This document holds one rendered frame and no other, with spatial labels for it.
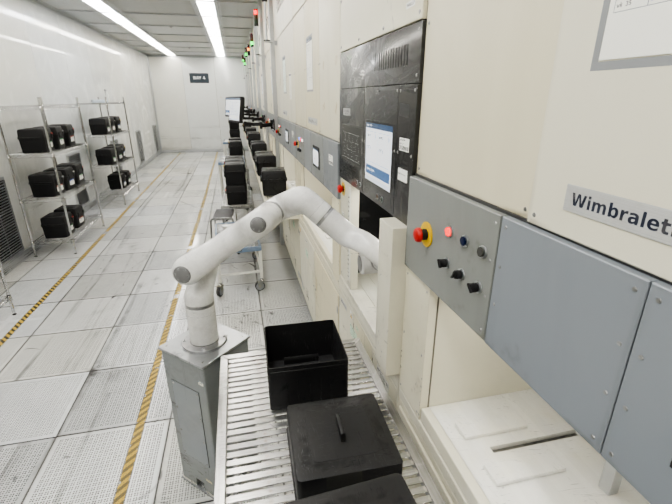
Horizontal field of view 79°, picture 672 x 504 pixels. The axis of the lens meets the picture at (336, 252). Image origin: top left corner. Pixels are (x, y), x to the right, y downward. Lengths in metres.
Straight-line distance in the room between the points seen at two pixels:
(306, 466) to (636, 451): 0.78
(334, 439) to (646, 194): 0.97
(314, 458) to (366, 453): 0.14
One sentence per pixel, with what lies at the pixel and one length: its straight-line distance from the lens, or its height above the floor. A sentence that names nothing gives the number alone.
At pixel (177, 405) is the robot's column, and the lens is 2.09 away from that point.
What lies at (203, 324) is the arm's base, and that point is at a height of 0.88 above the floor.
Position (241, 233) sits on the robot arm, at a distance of 1.57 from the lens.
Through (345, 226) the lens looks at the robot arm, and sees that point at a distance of 1.49.
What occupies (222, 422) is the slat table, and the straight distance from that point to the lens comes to 1.52.
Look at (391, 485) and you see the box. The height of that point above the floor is 1.01.
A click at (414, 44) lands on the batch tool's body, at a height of 1.90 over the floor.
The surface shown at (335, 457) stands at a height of 0.86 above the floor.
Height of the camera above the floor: 1.77
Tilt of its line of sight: 21 degrees down
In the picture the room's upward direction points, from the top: straight up
